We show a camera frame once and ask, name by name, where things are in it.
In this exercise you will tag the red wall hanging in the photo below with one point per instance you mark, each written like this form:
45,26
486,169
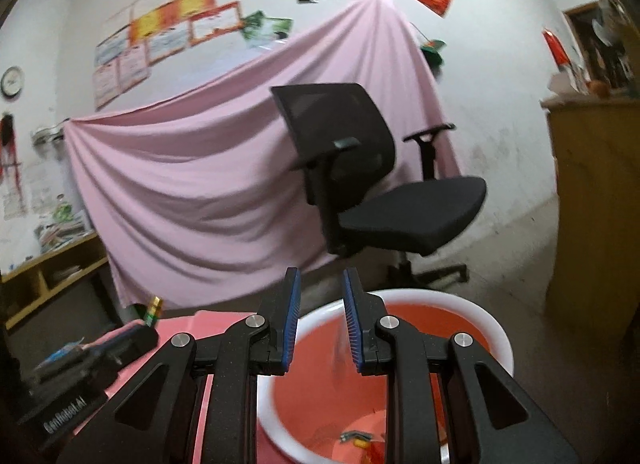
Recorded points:
10,154

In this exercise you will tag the red basin with white rim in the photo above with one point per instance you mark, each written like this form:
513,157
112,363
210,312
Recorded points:
430,314

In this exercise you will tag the small grey yellow wrapper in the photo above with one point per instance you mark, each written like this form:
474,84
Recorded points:
355,436

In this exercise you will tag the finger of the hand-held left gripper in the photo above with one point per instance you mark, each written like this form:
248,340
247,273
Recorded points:
140,341

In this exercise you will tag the green bottle with gold cap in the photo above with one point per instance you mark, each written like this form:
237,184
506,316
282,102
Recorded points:
152,314

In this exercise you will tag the round wall clock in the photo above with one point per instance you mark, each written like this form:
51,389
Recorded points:
12,81

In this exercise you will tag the white wall rack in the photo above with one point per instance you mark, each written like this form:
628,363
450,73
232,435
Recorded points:
47,134

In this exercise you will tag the wooden shelf unit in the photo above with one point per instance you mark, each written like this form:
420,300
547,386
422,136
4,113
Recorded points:
75,254

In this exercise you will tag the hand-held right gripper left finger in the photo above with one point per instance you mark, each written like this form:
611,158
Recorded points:
292,324

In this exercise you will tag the orange fruit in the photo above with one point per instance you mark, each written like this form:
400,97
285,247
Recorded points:
598,88

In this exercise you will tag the pink hanging sheet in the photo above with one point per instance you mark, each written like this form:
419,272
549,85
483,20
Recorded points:
200,169

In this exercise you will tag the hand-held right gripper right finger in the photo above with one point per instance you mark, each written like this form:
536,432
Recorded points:
352,324

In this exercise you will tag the wooden cabinet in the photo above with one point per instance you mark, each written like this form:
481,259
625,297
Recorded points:
600,194

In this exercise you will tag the green hanging ornament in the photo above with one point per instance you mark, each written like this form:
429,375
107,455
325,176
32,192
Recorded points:
432,51

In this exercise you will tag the stack of papers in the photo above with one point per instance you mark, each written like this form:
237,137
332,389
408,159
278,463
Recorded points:
60,234

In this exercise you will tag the row of wall certificates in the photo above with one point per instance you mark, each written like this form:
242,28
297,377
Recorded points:
150,24

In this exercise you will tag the black office chair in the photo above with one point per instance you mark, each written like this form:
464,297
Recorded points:
415,214

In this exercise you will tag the framed picture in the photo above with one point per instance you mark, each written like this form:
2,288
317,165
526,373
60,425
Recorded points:
585,44

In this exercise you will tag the green wall poster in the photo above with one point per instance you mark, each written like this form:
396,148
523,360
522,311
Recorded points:
267,29

